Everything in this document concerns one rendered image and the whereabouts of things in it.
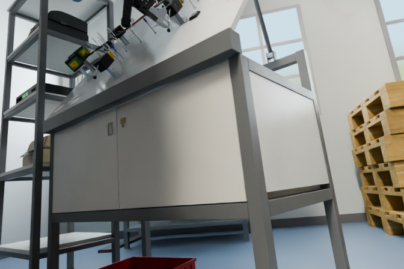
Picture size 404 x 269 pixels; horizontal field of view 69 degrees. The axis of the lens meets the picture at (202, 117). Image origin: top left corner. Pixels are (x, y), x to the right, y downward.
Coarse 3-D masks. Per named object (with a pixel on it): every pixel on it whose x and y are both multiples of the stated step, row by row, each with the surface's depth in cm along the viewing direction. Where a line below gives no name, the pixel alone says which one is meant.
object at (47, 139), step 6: (48, 138) 163; (30, 144) 173; (48, 144) 163; (30, 150) 169; (48, 150) 162; (30, 156) 164; (48, 156) 161; (24, 162) 167; (30, 162) 163; (48, 162) 161
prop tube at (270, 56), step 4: (256, 0) 140; (256, 4) 140; (256, 8) 140; (260, 12) 140; (260, 16) 140; (260, 20) 140; (260, 24) 140; (264, 24) 140; (264, 28) 140; (264, 32) 140; (264, 36) 140; (268, 40) 140; (268, 44) 139; (268, 48) 140; (268, 52) 140; (268, 56) 140; (272, 56) 139
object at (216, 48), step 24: (192, 48) 88; (216, 48) 82; (240, 48) 82; (144, 72) 101; (168, 72) 93; (192, 72) 91; (96, 96) 120; (120, 96) 109; (48, 120) 147; (72, 120) 131
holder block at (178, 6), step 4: (176, 0) 114; (168, 4) 114; (172, 4) 111; (176, 4) 113; (180, 4) 115; (168, 8) 113; (172, 8) 112; (176, 8) 113; (180, 8) 114; (168, 12) 113; (172, 12) 113; (176, 12) 112; (172, 16) 114
